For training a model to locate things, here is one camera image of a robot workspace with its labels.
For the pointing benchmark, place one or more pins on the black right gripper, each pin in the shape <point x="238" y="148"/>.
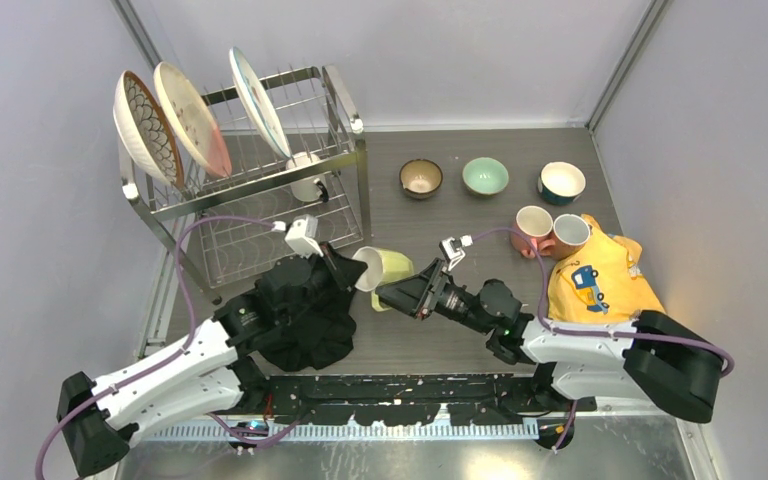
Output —
<point x="412" y="296"/>

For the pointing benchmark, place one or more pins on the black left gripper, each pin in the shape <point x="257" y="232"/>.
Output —
<point x="346" y="271"/>

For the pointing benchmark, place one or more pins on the light green mug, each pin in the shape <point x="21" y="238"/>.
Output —
<point x="382" y="267"/>

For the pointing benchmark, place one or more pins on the watermelon pattern plate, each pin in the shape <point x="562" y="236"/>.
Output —
<point x="257" y="104"/>

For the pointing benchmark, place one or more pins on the pink and cream plate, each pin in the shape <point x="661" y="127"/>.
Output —
<point x="191" y="120"/>

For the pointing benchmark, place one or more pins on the flower pattern brown-rim plate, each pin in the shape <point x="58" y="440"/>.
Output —
<point x="145" y="131"/>

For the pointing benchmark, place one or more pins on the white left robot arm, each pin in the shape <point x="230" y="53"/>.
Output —
<point x="204" y="372"/>

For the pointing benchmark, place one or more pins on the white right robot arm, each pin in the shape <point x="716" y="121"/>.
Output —
<point x="650" y="357"/>

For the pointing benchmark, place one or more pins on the metal dish rack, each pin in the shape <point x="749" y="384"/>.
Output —
<point x="320" y="118"/>

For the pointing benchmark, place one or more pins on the black cloth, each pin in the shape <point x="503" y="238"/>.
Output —
<point x="310" y="339"/>

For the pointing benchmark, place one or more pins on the brown bowl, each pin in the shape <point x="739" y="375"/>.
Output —
<point x="420" y="178"/>

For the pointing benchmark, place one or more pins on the mint green bowl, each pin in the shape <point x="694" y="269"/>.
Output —
<point x="485" y="176"/>

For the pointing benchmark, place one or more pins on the dark blue bowl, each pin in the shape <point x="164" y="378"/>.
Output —
<point x="560" y="183"/>

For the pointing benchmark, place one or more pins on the yellow cartoon cloth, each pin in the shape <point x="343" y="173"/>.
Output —
<point x="602" y="282"/>

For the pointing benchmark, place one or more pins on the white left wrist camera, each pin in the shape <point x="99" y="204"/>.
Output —
<point x="300" y="235"/>

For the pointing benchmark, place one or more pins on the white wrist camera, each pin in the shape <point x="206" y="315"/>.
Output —
<point x="453" y="249"/>
<point x="300" y="235"/>

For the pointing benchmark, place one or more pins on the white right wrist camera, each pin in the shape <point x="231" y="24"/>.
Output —
<point x="453" y="249"/>

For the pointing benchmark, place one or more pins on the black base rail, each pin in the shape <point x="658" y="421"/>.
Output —
<point x="399" y="400"/>

